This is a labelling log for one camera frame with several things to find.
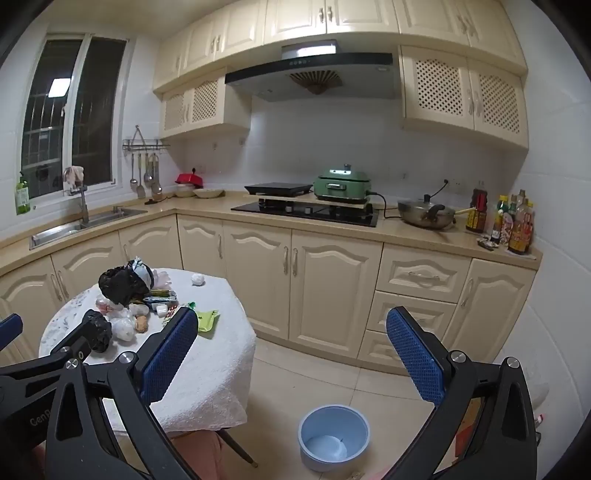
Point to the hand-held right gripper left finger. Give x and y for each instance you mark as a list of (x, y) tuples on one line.
[(171, 355)]

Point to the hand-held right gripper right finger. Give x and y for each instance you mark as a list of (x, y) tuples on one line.
[(415, 355)]

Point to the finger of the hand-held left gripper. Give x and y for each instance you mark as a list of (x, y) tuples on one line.
[(11, 330), (71, 340)]

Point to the small black bag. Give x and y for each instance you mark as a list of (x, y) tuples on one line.
[(99, 334)]

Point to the clear knotted plastic bag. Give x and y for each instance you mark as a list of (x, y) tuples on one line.
[(123, 328)]

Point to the large black plastic bag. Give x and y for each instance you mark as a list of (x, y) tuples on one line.
[(117, 286)]

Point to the white tissue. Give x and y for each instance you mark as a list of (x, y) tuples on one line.
[(197, 278)]

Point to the grey torn courier bag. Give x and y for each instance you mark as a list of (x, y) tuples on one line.
[(141, 272)]

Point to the blue plastic bin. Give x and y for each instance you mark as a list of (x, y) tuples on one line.
[(332, 450)]

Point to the cream cabinet drawer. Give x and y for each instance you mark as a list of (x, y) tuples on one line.
[(415, 300), (422, 277), (374, 350)]

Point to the white plastic cup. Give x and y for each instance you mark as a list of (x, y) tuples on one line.
[(160, 310)]

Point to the white towel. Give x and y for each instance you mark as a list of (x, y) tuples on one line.
[(217, 369)]

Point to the pale green printed packet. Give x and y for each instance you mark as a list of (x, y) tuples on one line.
[(182, 307)]

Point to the bright green wrapper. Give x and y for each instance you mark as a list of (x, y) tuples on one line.
[(207, 319)]

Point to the blue snack wrapper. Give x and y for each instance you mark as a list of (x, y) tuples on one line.
[(157, 300)]

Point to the green drink carton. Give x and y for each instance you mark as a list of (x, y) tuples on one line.
[(161, 292)]

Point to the pink clear plastic bag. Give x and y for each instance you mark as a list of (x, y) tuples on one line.
[(161, 277)]

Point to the steel sink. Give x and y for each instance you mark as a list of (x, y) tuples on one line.
[(78, 228)]

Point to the black table leg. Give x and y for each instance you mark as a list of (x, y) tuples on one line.
[(240, 447)]

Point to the beige kitchen countertop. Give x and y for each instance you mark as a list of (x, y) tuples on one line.
[(415, 235)]

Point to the cream base cabinets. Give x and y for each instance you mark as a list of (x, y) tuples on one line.
[(323, 277)]

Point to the small dark packets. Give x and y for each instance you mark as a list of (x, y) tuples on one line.
[(485, 243)]

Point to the steel faucet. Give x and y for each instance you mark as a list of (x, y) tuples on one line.
[(84, 207)]

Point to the steel wok with lid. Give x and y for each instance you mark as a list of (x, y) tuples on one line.
[(425, 214)]

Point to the dark soy sauce bottle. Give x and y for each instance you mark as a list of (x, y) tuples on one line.
[(478, 214)]

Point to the small dark utensil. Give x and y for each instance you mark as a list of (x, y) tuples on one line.
[(154, 200)]

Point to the red label vinegar bottle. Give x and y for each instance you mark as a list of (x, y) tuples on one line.
[(521, 235)]

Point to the white bowl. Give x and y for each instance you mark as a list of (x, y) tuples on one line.
[(185, 191)]

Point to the steel spatula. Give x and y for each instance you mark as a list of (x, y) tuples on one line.
[(140, 189)]

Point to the beige bowl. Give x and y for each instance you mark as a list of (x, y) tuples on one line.
[(208, 193)]

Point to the steel skimmer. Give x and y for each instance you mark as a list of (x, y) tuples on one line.
[(156, 187)]

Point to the black gas hob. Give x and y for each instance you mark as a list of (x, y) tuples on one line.
[(318, 216)]

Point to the clear condiment bottle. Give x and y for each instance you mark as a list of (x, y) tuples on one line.
[(511, 214)]

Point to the red pot lid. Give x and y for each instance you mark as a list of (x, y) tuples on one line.
[(190, 179)]

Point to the green electric cooker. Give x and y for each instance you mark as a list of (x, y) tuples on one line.
[(342, 185)]

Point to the black induction cooker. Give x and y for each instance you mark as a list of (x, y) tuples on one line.
[(278, 188)]

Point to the kitchen window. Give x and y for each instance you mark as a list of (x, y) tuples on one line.
[(74, 115)]

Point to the range hood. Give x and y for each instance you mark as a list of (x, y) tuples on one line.
[(314, 76)]

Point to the white wall socket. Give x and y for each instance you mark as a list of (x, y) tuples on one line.
[(455, 184)]

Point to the wall utensil rack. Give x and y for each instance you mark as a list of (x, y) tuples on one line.
[(145, 145)]

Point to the cream wall cabinets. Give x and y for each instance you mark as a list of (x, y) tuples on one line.
[(351, 18)]

